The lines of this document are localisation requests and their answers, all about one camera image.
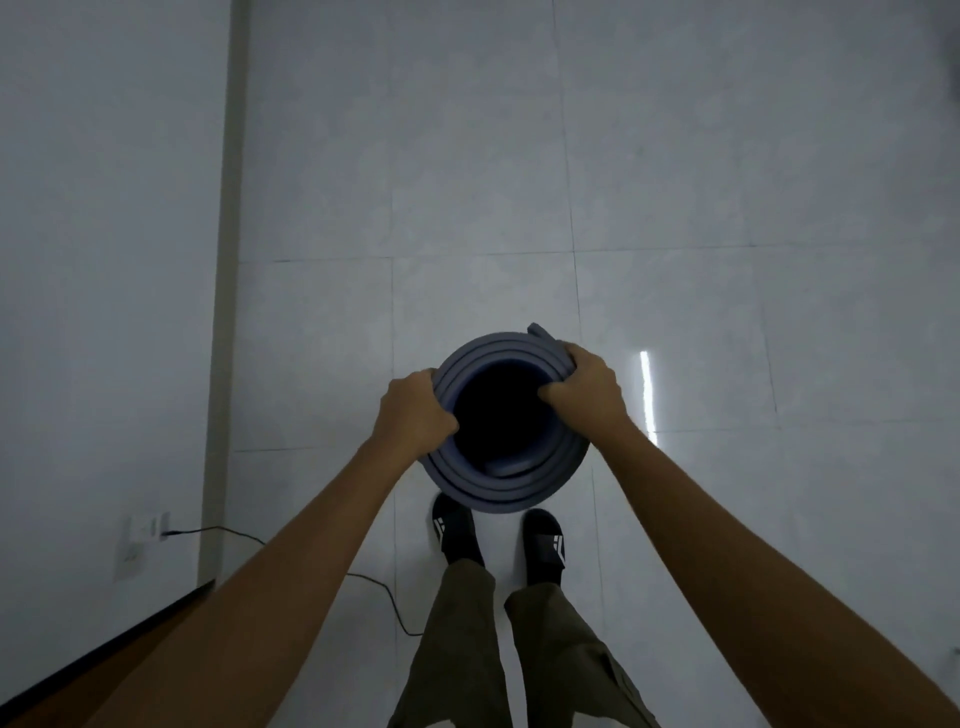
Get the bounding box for person's black right shoe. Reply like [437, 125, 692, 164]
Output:
[522, 507, 567, 588]

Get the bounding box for person's black left shoe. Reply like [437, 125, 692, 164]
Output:
[431, 492, 486, 568]

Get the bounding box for person's right hand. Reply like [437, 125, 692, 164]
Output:
[537, 342, 633, 446]

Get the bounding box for white wall socket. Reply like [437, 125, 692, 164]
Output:
[114, 512, 173, 579]

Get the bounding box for person's right forearm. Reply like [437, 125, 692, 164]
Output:
[589, 418, 960, 728]

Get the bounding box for blue-grey yoga mat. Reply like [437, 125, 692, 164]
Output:
[418, 322, 592, 516]

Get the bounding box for person's black shoe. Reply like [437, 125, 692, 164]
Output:
[522, 507, 567, 588]
[431, 492, 486, 568]

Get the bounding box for person's left forearm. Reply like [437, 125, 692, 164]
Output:
[82, 439, 420, 728]

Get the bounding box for person's left hand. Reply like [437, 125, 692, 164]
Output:
[372, 368, 461, 471]

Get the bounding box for black power cable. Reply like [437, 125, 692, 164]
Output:
[160, 525, 426, 639]

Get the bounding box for olive green trousers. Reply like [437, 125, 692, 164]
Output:
[387, 558, 662, 728]

